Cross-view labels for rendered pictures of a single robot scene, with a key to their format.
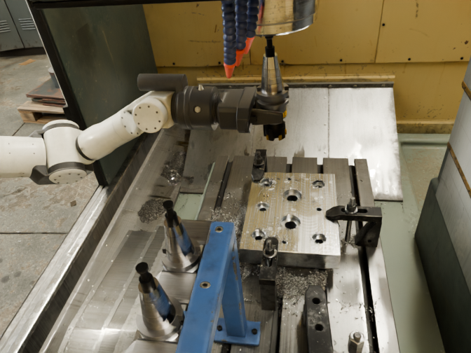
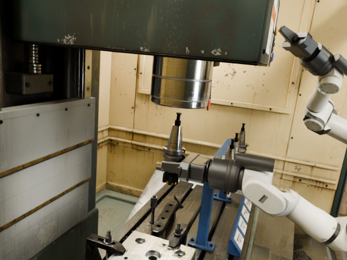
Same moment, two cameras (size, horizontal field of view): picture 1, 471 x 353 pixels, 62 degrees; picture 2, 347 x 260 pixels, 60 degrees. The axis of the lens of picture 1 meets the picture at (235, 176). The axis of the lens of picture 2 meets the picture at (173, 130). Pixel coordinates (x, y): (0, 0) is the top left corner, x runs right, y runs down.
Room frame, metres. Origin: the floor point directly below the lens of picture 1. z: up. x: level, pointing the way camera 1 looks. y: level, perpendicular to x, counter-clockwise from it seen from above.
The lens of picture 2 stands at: (1.49, -0.01, 1.60)
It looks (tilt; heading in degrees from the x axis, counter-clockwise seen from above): 14 degrees down; 186
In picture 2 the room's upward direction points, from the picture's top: 5 degrees clockwise
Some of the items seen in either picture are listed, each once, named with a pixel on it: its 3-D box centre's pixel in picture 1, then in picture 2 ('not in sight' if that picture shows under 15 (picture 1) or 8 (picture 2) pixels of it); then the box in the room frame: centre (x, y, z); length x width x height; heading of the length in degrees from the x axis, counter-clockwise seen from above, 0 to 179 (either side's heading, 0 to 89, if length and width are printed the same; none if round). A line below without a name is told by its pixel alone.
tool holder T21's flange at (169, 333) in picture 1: (161, 320); not in sight; (0.31, 0.12, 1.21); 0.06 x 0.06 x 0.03
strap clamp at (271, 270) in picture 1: (270, 265); (177, 241); (0.56, -0.06, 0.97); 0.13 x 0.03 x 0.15; 167
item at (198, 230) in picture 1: (190, 231); not in sight; (0.47, 0.09, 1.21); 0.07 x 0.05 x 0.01; 77
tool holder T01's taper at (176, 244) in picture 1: (176, 237); (230, 156); (0.41, 0.10, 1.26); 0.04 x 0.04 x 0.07
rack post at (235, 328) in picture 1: (230, 291); (205, 210); (0.45, 0.03, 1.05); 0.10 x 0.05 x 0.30; 77
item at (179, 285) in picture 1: (172, 286); not in sight; (0.36, 0.11, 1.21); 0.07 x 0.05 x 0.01; 77
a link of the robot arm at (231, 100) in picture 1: (223, 107); (206, 169); (0.71, 0.01, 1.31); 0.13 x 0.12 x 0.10; 166
